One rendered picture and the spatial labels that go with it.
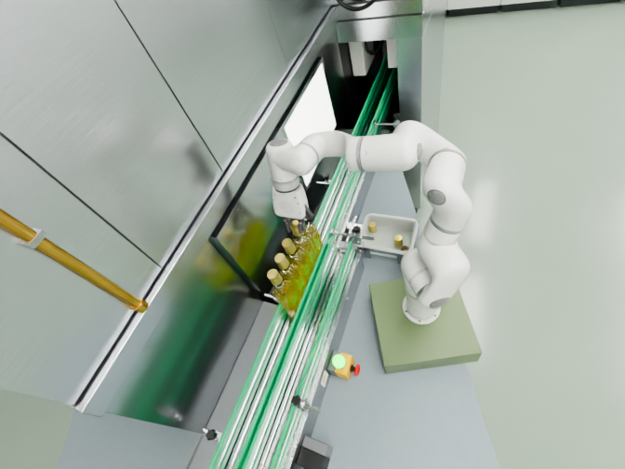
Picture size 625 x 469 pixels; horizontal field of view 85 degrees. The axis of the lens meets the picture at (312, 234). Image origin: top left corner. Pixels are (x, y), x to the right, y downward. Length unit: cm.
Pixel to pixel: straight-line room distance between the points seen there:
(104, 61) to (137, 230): 33
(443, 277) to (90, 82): 83
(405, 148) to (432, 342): 68
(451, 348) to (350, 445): 44
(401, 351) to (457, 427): 27
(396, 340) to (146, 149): 93
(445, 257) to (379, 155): 29
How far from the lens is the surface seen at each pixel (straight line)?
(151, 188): 86
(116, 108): 81
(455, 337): 124
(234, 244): 107
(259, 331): 131
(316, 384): 120
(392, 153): 79
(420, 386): 129
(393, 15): 170
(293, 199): 100
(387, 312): 127
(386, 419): 128
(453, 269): 88
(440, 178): 79
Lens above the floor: 202
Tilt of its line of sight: 52 degrees down
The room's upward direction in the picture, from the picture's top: 23 degrees counter-clockwise
